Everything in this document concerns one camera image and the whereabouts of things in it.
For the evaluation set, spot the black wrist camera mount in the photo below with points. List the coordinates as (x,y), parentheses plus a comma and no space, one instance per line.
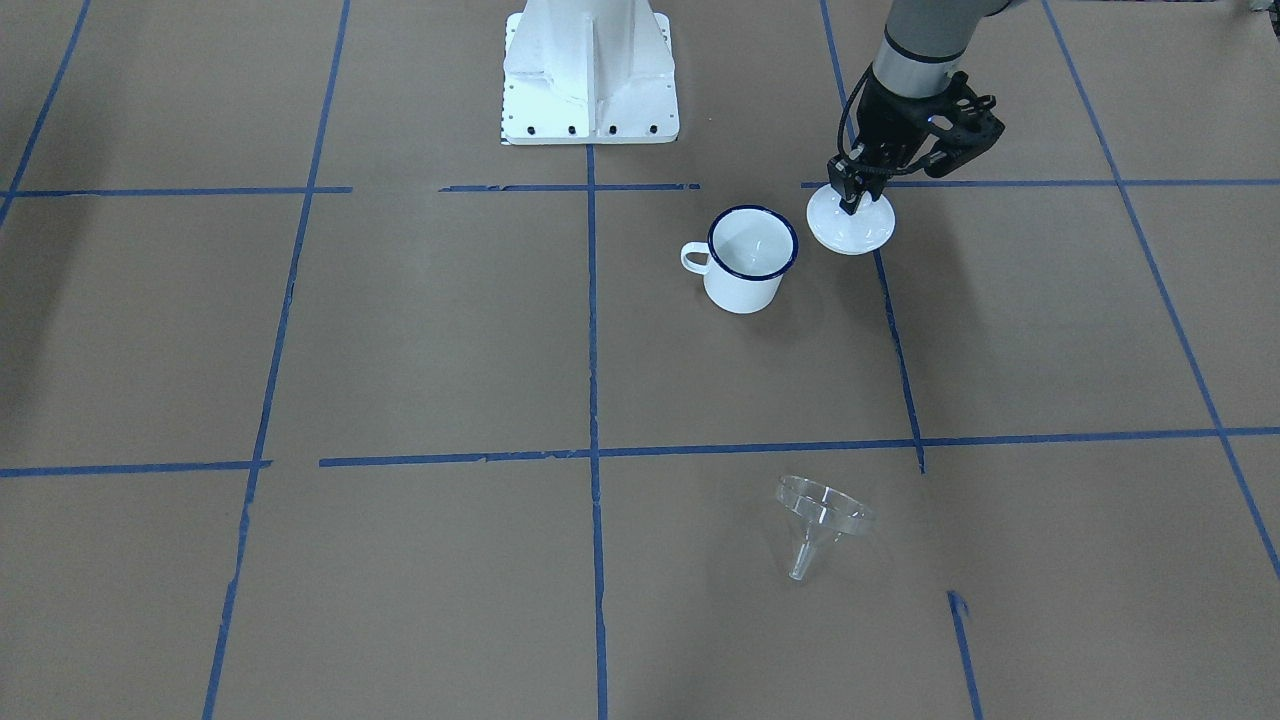
(964,126)

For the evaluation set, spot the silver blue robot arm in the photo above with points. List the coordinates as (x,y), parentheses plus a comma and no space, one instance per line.
(923,41)

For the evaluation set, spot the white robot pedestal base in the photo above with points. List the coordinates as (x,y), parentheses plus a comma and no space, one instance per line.
(579,72)

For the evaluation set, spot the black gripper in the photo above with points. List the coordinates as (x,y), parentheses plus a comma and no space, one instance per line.
(889,122)

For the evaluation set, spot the white enamel cup blue rim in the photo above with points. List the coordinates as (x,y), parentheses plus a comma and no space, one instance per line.
(742,261)

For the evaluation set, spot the clear glass funnel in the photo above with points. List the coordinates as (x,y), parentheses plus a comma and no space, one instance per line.
(825,516)

